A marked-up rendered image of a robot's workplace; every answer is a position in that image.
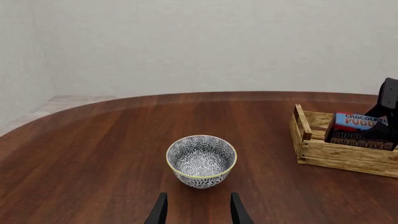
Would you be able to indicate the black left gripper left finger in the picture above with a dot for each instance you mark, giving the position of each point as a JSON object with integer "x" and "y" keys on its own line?
{"x": 159, "y": 212}

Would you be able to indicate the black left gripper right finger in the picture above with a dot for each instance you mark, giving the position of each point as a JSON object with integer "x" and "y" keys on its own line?
{"x": 238, "y": 212}

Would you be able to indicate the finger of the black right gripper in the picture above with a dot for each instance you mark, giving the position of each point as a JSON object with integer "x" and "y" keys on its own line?
{"x": 378, "y": 110}
{"x": 385, "y": 130}

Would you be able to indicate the wooden slat tray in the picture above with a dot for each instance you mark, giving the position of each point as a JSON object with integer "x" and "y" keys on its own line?
{"x": 335, "y": 156}

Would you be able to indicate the black white patterned bowl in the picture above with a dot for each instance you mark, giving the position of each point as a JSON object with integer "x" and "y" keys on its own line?
{"x": 201, "y": 161}

